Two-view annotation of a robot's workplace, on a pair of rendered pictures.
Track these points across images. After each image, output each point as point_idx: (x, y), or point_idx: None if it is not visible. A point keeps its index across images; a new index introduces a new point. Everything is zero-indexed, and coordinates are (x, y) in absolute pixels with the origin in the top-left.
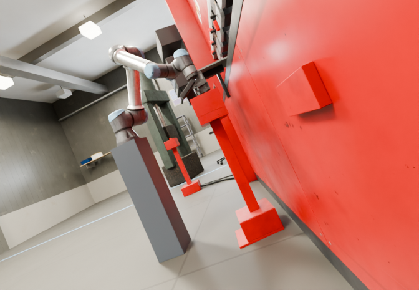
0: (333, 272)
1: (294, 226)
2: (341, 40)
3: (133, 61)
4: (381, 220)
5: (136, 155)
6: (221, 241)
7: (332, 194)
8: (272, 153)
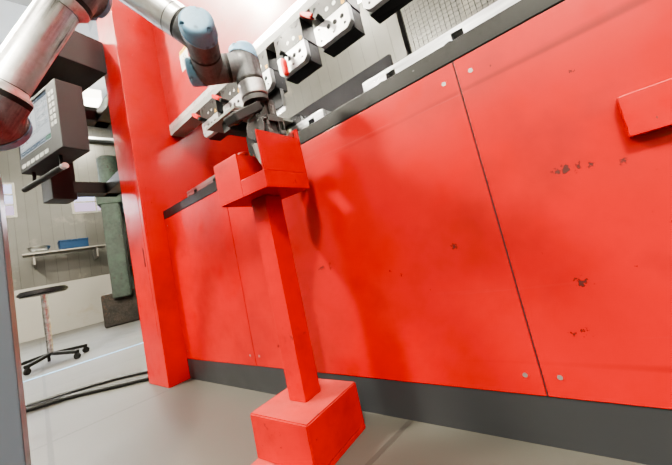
0: (537, 448)
1: (379, 417)
2: None
3: None
4: None
5: None
6: None
7: (656, 252)
8: (413, 256)
